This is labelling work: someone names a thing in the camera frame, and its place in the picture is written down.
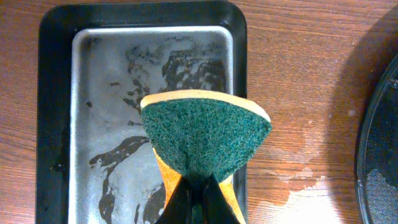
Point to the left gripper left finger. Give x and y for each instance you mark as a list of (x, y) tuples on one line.
[(179, 207)]

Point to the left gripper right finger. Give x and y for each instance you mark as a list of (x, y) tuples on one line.
[(215, 207)]

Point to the green yellow sponge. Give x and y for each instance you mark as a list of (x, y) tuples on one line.
[(196, 133)]

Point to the round black tray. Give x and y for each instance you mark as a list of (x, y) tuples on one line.
[(376, 153)]

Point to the black rectangular tray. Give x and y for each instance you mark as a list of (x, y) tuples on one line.
[(57, 31)]

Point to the silver metal pan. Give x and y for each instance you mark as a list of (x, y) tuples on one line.
[(114, 176)]

